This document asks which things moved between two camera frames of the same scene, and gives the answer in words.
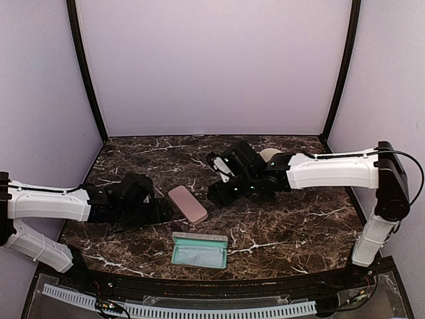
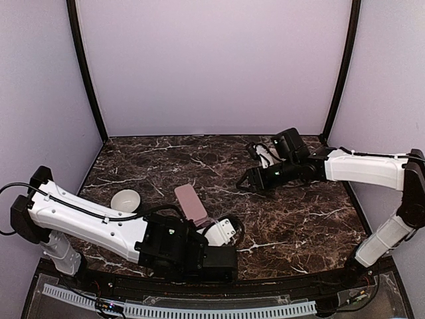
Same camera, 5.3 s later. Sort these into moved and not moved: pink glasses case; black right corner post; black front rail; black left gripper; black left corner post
Moved: pink glasses case; black left gripper
Not moved: black left corner post; black right corner post; black front rail
